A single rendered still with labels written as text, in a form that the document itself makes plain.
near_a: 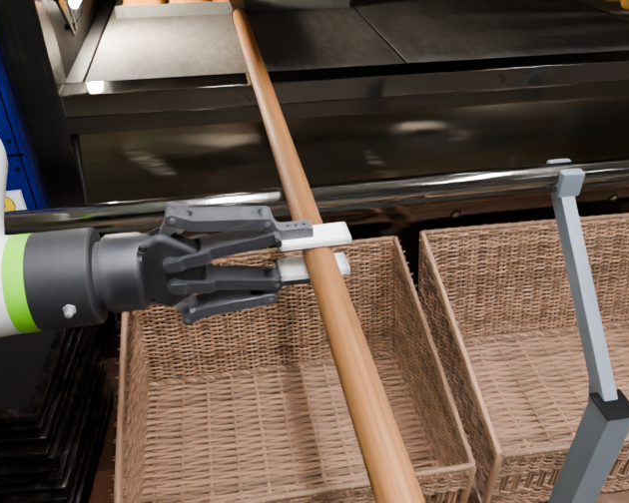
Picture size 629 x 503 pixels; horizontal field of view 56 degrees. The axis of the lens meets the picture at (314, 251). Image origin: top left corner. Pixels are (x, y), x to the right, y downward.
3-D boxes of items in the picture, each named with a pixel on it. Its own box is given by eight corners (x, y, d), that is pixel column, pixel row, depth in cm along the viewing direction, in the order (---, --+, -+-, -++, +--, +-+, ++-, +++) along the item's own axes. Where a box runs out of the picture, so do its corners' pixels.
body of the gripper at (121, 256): (98, 216, 57) (196, 207, 58) (116, 284, 62) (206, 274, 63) (89, 261, 51) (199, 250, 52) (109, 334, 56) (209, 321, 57)
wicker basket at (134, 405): (143, 359, 131) (119, 258, 115) (389, 328, 139) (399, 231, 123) (126, 584, 92) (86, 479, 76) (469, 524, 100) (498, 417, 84)
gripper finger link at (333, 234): (276, 235, 59) (276, 229, 59) (344, 227, 60) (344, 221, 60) (281, 251, 57) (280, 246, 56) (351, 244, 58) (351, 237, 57)
